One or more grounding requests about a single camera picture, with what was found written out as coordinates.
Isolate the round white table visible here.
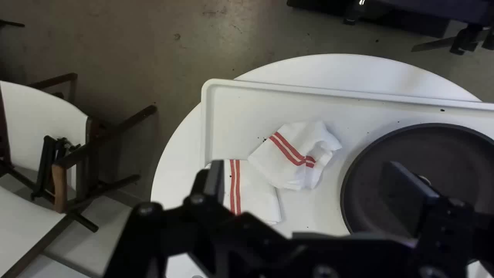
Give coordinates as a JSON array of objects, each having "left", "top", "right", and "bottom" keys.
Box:
[{"left": 149, "top": 52, "right": 494, "bottom": 278}]

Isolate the dark wooden chair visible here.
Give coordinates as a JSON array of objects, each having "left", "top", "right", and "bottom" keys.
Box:
[{"left": 29, "top": 71, "right": 158, "bottom": 234}]

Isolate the black frying pan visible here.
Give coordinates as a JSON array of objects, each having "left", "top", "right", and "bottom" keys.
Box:
[{"left": 337, "top": 122, "right": 494, "bottom": 244}]

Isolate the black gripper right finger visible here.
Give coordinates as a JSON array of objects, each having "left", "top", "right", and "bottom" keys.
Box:
[{"left": 378, "top": 159, "right": 444, "bottom": 241}]

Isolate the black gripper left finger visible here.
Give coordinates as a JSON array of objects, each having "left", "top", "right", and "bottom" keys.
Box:
[{"left": 189, "top": 159, "right": 228, "bottom": 207}]

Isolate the small white top table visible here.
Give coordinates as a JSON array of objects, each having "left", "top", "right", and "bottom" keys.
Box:
[
  {"left": 0, "top": 179, "right": 135, "bottom": 278},
  {"left": 0, "top": 80, "right": 89, "bottom": 179}
]

